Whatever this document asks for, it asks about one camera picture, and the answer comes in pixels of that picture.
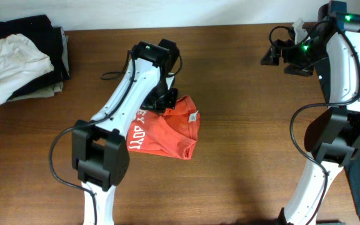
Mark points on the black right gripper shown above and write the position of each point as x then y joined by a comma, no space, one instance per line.
305,70

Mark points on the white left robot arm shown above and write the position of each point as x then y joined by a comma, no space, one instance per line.
99,150

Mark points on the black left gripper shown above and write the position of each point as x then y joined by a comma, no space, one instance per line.
161,107

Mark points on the red orange t-shirt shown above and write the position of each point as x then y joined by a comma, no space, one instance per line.
173,133

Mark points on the white folded shirt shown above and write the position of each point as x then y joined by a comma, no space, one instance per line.
20,63

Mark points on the folded clothes pile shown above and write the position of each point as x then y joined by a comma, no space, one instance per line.
49,40

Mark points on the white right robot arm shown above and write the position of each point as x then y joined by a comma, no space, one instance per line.
330,49

